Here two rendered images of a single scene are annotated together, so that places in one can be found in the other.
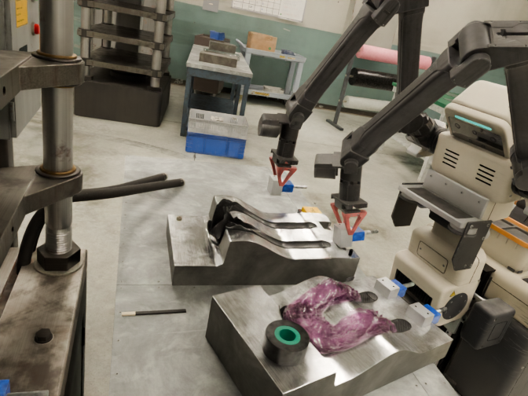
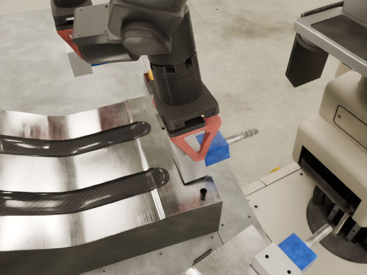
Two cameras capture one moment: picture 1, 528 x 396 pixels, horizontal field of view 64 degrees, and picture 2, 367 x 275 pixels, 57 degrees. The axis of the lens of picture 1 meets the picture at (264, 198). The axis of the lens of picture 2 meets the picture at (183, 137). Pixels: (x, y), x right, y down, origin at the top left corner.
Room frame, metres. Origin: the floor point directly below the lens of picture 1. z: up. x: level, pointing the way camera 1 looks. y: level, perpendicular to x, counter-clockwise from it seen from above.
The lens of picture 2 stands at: (0.76, -0.24, 1.30)
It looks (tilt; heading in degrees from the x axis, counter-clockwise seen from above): 47 degrees down; 2
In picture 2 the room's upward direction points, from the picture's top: straight up
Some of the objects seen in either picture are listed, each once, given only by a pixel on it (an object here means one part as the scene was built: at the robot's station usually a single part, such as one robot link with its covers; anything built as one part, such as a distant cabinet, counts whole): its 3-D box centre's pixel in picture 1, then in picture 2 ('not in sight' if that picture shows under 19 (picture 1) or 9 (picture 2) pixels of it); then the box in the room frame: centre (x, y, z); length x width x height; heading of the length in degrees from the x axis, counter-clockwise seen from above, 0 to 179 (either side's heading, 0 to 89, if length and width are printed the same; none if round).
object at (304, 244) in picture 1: (269, 225); (42, 166); (1.06, -0.03, 0.92); 0.35 x 0.16 x 0.09; 110
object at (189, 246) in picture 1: (260, 237); (41, 183); (1.06, -0.01, 0.87); 0.50 x 0.26 x 0.14; 110
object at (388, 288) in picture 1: (397, 287); (298, 252); (0.97, -0.39, 0.86); 0.13 x 0.05 x 0.05; 127
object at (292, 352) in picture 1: (285, 342); not in sight; (0.60, -0.09, 0.93); 0.08 x 0.08 x 0.04
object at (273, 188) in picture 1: (288, 185); (104, 52); (1.33, -0.07, 0.94); 0.13 x 0.05 x 0.05; 110
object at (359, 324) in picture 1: (340, 310); not in sight; (0.76, -0.21, 0.90); 0.26 x 0.18 x 0.08; 127
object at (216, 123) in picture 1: (218, 123); not in sight; (4.30, 0.63, 0.28); 0.61 x 0.41 x 0.15; 101
